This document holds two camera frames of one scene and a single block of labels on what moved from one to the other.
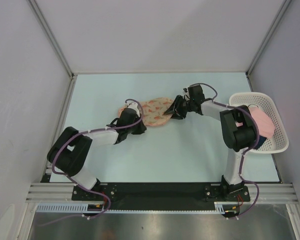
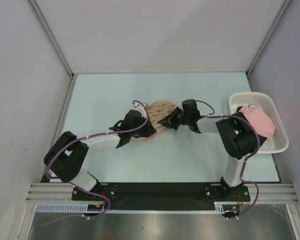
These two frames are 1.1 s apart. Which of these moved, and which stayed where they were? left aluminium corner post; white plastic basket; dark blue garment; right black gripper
Moved: right black gripper
Stayed: left aluminium corner post; dark blue garment; white plastic basket
